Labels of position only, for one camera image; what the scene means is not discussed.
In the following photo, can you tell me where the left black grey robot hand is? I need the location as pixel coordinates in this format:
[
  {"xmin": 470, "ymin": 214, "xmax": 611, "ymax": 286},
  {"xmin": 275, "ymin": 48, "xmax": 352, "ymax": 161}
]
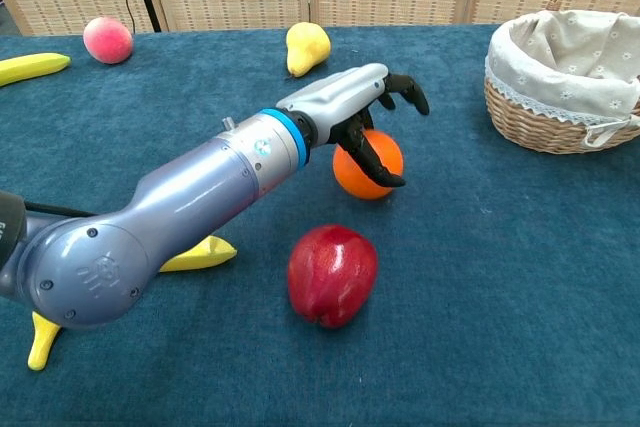
[{"xmin": 275, "ymin": 62, "xmax": 431, "ymax": 189}]

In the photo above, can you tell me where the orange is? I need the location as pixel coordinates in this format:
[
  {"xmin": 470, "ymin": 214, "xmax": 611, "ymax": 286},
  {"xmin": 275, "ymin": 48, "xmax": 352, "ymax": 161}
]
[{"xmin": 332, "ymin": 129, "xmax": 405, "ymax": 201}]

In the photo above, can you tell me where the wicker basket with cloth liner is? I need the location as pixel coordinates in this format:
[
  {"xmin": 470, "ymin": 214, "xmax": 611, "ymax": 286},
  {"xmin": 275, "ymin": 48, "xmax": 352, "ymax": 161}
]
[{"xmin": 483, "ymin": 0, "xmax": 640, "ymax": 155}]

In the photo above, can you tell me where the yellow pear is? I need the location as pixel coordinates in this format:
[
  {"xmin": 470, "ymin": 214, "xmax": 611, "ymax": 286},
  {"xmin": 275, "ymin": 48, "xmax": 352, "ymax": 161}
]
[{"xmin": 285, "ymin": 21, "xmax": 332, "ymax": 79}]

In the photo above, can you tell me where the dark red apple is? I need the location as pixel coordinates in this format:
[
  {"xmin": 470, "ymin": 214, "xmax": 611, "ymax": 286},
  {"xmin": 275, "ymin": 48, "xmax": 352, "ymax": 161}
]
[{"xmin": 287, "ymin": 224, "xmax": 380, "ymax": 330}]

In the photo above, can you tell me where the yellow banana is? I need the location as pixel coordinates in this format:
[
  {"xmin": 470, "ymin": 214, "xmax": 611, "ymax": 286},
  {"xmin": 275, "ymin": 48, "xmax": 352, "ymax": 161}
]
[
  {"xmin": 27, "ymin": 235, "xmax": 239, "ymax": 372},
  {"xmin": 0, "ymin": 52, "xmax": 72, "ymax": 88}
]

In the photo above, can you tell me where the pink peach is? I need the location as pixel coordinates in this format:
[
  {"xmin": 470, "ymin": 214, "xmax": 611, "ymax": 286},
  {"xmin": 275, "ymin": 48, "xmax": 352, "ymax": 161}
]
[{"xmin": 82, "ymin": 16, "xmax": 135, "ymax": 65}]

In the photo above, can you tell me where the dark blue carpet mat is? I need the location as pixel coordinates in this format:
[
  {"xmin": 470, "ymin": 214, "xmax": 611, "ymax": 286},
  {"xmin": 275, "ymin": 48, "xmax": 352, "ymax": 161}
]
[{"xmin": 0, "ymin": 24, "xmax": 640, "ymax": 427}]

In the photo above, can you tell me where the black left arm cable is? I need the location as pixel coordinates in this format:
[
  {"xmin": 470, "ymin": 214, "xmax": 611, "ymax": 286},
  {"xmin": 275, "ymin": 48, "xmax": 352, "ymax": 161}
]
[{"xmin": 23, "ymin": 200, "xmax": 97, "ymax": 219}]

